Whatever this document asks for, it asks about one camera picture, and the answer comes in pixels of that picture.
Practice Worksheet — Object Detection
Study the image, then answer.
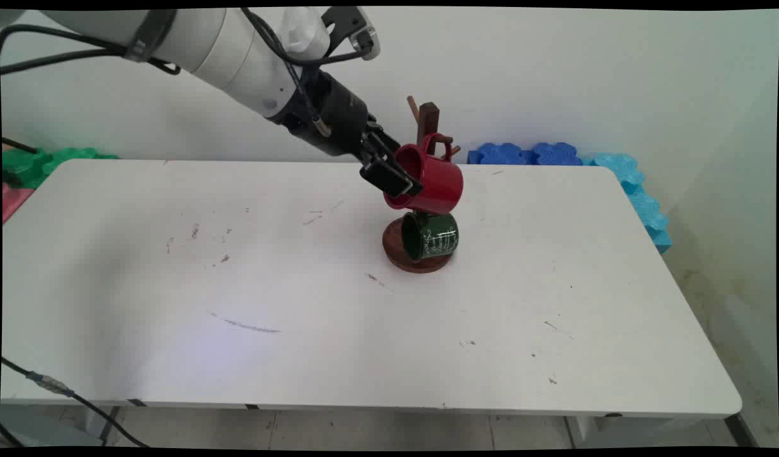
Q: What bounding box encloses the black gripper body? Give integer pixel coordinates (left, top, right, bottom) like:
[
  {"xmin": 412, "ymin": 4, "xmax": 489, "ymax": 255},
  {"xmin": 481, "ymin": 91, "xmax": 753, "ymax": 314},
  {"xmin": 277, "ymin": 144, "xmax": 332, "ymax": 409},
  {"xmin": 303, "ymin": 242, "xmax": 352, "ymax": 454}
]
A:
[{"xmin": 267, "ymin": 69, "xmax": 382, "ymax": 158}]

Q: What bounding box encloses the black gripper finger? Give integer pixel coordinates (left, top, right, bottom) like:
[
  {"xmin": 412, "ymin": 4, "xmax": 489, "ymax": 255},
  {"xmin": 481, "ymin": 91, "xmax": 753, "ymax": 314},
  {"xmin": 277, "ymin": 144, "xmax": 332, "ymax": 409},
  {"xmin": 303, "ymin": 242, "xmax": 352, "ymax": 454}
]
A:
[
  {"xmin": 359, "ymin": 130, "xmax": 423, "ymax": 197},
  {"xmin": 367, "ymin": 121, "xmax": 403, "ymax": 153}
]

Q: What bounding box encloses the red ceramic mug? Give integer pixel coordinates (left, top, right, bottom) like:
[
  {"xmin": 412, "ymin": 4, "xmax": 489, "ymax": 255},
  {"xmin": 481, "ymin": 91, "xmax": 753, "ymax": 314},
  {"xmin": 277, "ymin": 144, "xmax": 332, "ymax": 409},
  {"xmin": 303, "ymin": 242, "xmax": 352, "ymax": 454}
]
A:
[{"xmin": 383, "ymin": 132, "xmax": 464, "ymax": 215}]

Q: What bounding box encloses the brown wooden mug tree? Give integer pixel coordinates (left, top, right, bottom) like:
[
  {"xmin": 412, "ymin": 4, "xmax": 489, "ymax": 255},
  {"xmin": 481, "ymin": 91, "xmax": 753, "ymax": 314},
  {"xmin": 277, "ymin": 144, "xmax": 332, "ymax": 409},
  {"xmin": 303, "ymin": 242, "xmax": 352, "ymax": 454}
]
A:
[{"xmin": 382, "ymin": 95, "xmax": 461, "ymax": 274}]

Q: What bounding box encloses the dark green printed mug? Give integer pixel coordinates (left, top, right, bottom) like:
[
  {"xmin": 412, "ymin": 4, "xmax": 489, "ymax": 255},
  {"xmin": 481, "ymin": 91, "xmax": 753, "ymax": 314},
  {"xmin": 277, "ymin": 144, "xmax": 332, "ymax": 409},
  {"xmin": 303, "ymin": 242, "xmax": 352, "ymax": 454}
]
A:
[{"xmin": 400, "ymin": 211, "xmax": 460, "ymax": 262}]

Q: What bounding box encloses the blue cloth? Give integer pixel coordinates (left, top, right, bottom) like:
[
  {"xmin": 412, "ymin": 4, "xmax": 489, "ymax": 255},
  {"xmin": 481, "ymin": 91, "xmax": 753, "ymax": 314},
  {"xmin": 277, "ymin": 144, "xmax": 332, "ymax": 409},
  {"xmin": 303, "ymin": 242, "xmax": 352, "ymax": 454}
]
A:
[{"xmin": 467, "ymin": 142, "xmax": 535, "ymax": 166}]

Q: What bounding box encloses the dark blue foam mat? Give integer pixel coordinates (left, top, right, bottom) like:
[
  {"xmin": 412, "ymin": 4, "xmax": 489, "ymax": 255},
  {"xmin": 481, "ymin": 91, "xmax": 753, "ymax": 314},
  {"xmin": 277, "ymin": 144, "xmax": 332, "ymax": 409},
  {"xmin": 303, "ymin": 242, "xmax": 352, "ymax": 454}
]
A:
[{"xmin": 531, "ymin": 142, "xmax": 584, "ymax": 166}]

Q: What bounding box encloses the light blue foam mat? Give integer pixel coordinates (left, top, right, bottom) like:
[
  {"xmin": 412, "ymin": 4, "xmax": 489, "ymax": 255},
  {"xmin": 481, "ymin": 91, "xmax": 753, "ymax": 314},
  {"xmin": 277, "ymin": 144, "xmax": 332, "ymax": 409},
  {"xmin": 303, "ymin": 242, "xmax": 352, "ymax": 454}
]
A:
[{"xmin": 583, "ymin": 152, "xmax": 673, "ymax": 255}]

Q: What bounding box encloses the green foam mat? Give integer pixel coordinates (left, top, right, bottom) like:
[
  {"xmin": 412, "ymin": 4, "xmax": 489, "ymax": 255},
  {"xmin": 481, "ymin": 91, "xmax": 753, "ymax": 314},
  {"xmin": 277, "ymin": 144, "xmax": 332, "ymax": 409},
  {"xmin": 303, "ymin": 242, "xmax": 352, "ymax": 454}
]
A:
[{"xmin": 2, "ymin": 147, "xmax": 118, "ymax": 190}]

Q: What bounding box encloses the red foam mat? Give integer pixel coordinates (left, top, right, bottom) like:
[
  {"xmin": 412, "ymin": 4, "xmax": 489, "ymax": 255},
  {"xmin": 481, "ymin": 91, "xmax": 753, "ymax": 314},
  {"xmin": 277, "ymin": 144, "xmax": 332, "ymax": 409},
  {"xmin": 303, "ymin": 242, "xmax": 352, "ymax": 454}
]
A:
[{"xmin": 2, "ymin": 183, "xmax": 36, "ymax": 224}]

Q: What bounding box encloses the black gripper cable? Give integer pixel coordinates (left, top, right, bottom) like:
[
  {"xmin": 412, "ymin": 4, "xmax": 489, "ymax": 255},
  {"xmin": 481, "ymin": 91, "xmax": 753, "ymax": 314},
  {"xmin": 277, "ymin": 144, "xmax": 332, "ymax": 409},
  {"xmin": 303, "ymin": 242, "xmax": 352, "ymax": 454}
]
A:
[{"xmin": 240, "ymin": 8, "xmax": 372, "ymax": 138}]

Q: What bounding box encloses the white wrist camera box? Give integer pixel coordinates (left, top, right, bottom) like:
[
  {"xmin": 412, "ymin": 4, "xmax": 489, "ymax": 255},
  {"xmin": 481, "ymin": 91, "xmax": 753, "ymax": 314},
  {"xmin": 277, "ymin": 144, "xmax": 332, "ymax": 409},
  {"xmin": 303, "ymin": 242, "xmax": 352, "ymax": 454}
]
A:
[{"xmin": 280, "ymin": 8, "xmax": 382, "ymax": 62}]

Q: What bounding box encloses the black cable strap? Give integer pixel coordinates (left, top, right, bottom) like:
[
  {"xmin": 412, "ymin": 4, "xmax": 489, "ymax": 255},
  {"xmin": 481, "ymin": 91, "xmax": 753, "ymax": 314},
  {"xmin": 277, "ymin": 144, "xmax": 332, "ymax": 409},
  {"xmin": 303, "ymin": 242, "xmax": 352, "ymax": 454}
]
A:
[{"xmin": 124, "ymin": 9, "xmax": 176, "ymax": 63}]

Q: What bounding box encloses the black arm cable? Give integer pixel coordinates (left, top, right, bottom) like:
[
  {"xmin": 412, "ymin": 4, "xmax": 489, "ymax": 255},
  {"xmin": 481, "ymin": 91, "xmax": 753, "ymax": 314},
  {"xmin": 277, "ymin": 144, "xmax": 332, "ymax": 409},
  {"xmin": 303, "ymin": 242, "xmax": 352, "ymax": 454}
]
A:
[{"xmin": 1, "ymin": 24, "xmax": 182, "ymax": 77}]

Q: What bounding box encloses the thin black cable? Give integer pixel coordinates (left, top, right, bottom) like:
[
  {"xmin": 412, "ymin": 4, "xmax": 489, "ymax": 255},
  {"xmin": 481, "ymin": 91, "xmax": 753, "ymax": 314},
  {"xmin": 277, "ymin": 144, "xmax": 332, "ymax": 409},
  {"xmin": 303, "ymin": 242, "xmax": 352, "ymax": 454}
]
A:
[{"xmin": 1, "ymin": 136, "xmax": 39, "ymax": 156}]

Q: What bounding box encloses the black cable with grey connector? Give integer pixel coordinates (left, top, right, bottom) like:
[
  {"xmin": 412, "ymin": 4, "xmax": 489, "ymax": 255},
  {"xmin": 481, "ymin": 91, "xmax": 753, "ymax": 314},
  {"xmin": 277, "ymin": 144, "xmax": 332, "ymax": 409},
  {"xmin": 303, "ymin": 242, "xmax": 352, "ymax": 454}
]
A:
[{"xmin": 1, "ymin": 357, "xmax": 150, "ymax": 449}]

